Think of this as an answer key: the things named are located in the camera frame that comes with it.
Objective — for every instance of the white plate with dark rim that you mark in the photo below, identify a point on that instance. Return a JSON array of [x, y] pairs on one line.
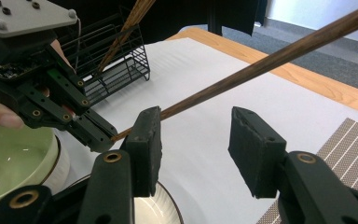
[[155, 208]]

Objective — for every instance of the white bowl with brown rim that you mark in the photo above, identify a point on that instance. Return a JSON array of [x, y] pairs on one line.
[[60, 168]]

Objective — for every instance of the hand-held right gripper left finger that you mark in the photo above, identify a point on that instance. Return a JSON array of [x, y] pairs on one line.
[[146, 155]]

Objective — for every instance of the striped brown placemat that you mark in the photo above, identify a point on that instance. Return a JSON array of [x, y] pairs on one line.
[[348, 146]]

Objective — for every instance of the green bowl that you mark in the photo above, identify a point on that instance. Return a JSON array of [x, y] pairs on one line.
[[9, 161]]

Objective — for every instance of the black curtain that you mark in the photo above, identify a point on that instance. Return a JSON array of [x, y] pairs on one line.
[[183, 15]]

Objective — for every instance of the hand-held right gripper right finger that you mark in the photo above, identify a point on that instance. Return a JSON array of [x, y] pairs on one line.
[[254, 152]]

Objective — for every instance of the black stand with base plate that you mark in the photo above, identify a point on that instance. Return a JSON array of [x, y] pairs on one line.
[[214, 18]]

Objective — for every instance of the brown wooden chopstick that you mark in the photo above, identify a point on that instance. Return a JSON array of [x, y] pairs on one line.
[[131, 17], [261, 67], [140, 14]]

